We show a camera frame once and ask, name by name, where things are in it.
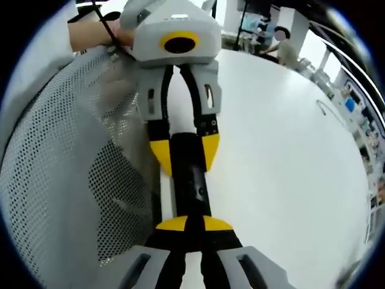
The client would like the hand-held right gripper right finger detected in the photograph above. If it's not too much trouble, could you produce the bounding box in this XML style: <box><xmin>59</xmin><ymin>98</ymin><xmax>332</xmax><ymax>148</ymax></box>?
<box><xmin>200</xmin><ymin>215</ymin><xmax>297</xmax><ymax>289</ymax></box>

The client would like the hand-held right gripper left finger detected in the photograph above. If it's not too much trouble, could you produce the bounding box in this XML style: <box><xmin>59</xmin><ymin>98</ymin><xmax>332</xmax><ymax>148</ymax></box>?
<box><xmin>119</xmin><ymin>215</ymin><xmax>193</xmax><ymax>289</ymax></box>

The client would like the black remote control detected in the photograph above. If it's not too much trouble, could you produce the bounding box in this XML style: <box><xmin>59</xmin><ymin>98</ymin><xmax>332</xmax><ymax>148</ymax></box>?
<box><xmin>170</xmin><ymin>131</ymin><xmax>213</xmax><ymax>220</ymax></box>

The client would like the person's left hand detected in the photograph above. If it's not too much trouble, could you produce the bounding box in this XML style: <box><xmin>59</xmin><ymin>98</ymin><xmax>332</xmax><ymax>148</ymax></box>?
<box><xmin>112</xmin><ymin>25</ymin><xmax>136</xmax><ymax>55</ymax></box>

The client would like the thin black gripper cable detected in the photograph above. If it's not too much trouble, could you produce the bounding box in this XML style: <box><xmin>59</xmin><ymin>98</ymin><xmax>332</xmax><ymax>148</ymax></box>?
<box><xmin>90</xmin><ymin>0</ymin><xmax>121</xmax><ymax>51</ymax></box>

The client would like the grey cable with plug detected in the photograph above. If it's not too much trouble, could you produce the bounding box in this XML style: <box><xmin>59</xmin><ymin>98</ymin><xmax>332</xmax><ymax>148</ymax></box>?
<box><xmin>316</xmin><ymin>100</ymin><xmax>351</xmax><ymax>129</ymax></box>

